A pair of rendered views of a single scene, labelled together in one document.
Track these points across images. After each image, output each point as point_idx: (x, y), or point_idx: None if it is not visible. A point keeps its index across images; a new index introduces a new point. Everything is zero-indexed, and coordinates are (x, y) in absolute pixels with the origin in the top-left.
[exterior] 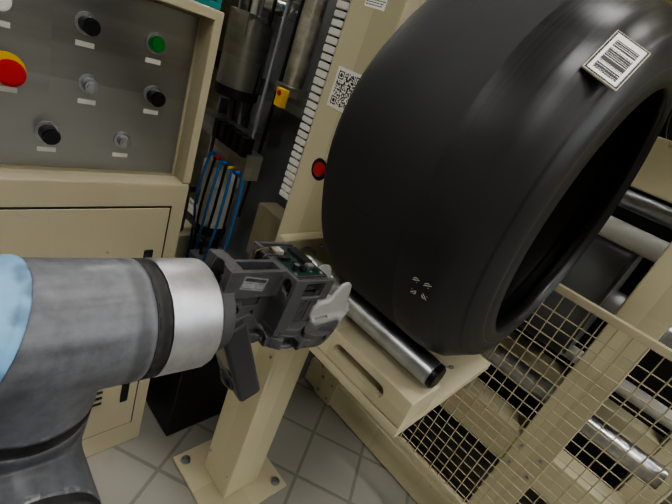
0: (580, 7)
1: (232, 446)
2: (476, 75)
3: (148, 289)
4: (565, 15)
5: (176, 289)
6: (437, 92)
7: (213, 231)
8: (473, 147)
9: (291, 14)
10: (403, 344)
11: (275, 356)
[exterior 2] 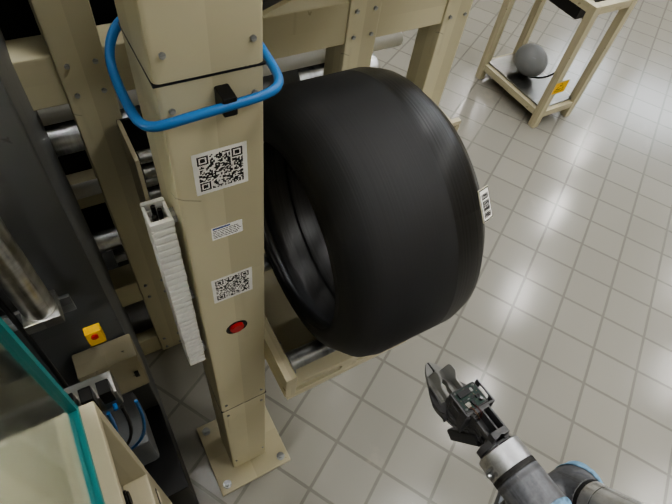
0: (458, 192)
1: (256, 440)
2: (451, 266)
3: (533, 463)
4: (459, 204)
5: (526, 453)
6: (437, 286)
7: None
8: (467, 286)
9: None
10: None
11: (264, 395)
